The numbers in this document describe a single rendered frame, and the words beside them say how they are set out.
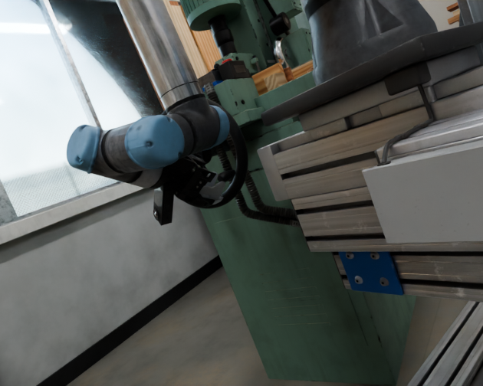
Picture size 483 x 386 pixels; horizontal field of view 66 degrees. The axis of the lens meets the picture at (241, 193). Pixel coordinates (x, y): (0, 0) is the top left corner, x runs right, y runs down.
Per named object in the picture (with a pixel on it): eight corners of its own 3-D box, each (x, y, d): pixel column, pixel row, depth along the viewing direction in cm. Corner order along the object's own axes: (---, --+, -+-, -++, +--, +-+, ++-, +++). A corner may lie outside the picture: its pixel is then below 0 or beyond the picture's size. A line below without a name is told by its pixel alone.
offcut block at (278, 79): (279, 86, 98) (274, 73, 97) (267, 92, 100) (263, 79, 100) (287, 84, 101) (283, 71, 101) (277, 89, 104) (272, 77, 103)
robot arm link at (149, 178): (129, 191, 66) (115, 165, 71) (150, 197, 69) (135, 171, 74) (152, 158, 64) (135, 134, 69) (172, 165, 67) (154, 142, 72)
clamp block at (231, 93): (198, 131, 103) (186, 100, 102) (225, 124, 114) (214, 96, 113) (241, 112, 94) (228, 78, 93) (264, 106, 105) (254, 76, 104)
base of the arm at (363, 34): (461, 32, 45) (436, -49, 44) (401, 47, 37) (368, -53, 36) (358, 79, 58) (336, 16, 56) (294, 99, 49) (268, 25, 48)
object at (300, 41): (290, 74, 127) (277, 40, 126) (297, 73, 133) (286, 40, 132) (315, 62, 122) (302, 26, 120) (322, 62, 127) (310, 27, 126)
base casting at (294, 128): (192, 192, 123) (181, 166, 122) (268, 155, 170) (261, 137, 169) (313, 151, 98) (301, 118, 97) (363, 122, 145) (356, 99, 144)
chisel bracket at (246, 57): (223, 87, 119) (213, 62, 118) (244, 85, 130) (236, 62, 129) (241, 78, 115) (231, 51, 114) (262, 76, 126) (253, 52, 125)
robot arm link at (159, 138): (193, 105, 58) (149, 119, 65) (138, 116, 50) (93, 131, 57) (207, 154, 60) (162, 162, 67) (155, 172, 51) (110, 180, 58)
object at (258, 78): (226, 115, 117) (218, 93, 117) (229, 114, 119) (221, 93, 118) (287, 86, 105) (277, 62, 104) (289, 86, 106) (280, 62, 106)
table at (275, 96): (149, 165, 116) (142, 146, 115) (205, 146, 141) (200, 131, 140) (328, 87, 82) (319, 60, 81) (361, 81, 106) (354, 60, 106)
